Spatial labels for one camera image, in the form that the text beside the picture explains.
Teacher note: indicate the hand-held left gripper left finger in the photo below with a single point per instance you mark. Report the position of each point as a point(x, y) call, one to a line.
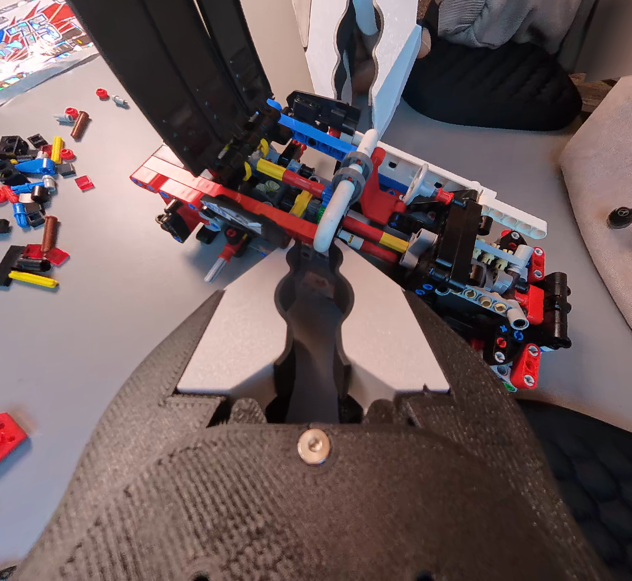
point(232, 339)

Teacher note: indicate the red square lego plate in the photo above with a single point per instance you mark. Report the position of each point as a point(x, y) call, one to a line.
point(10, 435)

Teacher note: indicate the holographic sticker sheet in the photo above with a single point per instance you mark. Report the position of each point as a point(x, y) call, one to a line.
point(34, 33)

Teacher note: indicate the lego race car model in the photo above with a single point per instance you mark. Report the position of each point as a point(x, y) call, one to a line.
point(148, 48)

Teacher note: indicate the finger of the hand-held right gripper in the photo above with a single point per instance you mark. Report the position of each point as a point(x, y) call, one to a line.
point(400, 33)
point(323, 33)

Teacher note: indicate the pile of small lego pieces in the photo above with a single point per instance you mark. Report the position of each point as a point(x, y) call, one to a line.
point(34, 166)

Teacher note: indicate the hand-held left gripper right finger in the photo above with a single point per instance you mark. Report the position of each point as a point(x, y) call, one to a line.
point(395, 339)

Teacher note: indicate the white and blue lego panel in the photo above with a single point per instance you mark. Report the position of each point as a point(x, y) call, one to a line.
point(456, 181)

